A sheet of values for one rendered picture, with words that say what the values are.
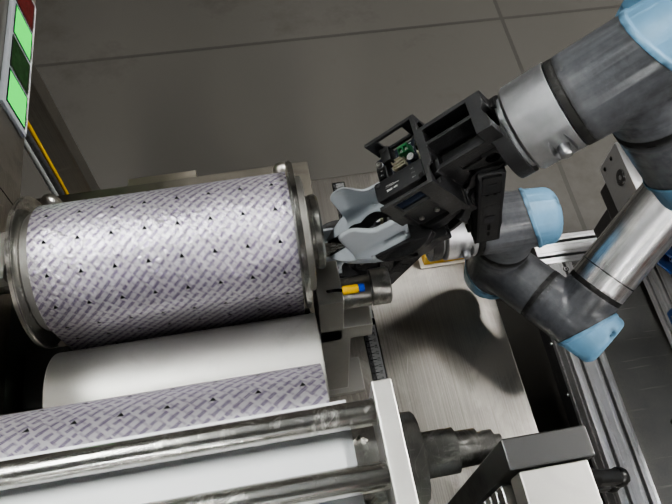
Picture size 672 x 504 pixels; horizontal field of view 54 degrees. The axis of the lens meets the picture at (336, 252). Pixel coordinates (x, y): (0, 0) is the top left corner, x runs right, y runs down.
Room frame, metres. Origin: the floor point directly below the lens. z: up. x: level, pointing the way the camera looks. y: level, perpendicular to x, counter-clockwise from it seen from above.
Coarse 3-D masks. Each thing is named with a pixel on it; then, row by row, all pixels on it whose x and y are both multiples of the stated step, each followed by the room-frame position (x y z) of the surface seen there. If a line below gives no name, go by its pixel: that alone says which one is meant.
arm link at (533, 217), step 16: (512, 192) 0.48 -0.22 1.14; (528, 192) 0.47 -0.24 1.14; (544, 192) 0.47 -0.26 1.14; (512, 208) 0.45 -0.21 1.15; (528, 208) 0.45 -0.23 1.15; (544, 208) 0.45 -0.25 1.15; (560, 208) 0.45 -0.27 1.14; (512, 224) 0.43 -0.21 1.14; (528, 224) 0.43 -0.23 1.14; (544, 224) 0.43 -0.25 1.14; (560, 224) 0.43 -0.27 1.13; (496, 240) 0.41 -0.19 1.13; (512, 240) 0.42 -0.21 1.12; (528, 240) 0.42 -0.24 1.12; (544, 240) 0.42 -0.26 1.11; (496, 256) 0.42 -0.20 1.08; (512, 256) 0.42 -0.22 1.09
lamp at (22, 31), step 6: (18, 12) 0.72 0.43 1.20; (18, 18) 0.71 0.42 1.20; (18, 24) 0.71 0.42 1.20; (24, 24) 0.72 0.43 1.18; (18, 30) 0.70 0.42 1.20; (24, 30) 0.71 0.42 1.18; (18, 36) 0.69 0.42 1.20; (24, 36) 0.70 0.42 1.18; (30, 36) 0.72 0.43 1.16; (24, 42) 0.69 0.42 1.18; (30, 42) 0.71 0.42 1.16; (24, 48) 0.68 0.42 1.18; (30, 48) 0.70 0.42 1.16
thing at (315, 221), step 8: (312, 200) 0.36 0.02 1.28; (312, 208) 0.35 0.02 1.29; (312, 216) 0.34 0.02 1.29; (320, 216) 0.35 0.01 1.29; (312, 224) 0.34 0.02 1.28; (320, 224) 0.34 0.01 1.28; (312, 232) 0.33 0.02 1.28; (320, 232) 0.33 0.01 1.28; (312, 240) 0.32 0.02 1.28; (320, 240) 0.32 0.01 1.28; (320, 248) 0.32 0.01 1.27; (320, 256) 0.32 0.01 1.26; (320, 264) 0.31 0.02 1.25
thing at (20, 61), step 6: (18, 48) 0.67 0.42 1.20; (12, 54) 0.64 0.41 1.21; (18, 54) 0.66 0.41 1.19; (12, 60) 0.63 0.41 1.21; (18, 60) 0.65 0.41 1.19; (24, 60) 0.67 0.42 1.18; (12, 66) 0.62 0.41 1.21; (18, 66) 0.64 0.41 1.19; (24, 66) 0.66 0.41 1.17; (18, 72) 0.63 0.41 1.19; (24, 72) 0.65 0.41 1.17; (24, 78) 0.64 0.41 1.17; (24, 84) 0.63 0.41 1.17
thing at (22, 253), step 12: (288, 180) 0.38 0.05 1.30; (300, 180) 0.38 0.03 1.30; (300, 192) 0.36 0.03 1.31; (300, 204) 0.34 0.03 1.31; (24, 228) 0.32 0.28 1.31; (24, 240) 0.31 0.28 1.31; (24, 252) 0.29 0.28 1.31; (312, 252) 0.31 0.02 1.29; (24, 264) 0.28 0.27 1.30; (300, 264) 0.30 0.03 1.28; (312, 264) 0.30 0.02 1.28; (24, 276) 0.27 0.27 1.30; (312, 276) 0.29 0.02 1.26; (24, 288) 0.27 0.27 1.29; (312, 288) 0.29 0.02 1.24; (36, 312) 0.25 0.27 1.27
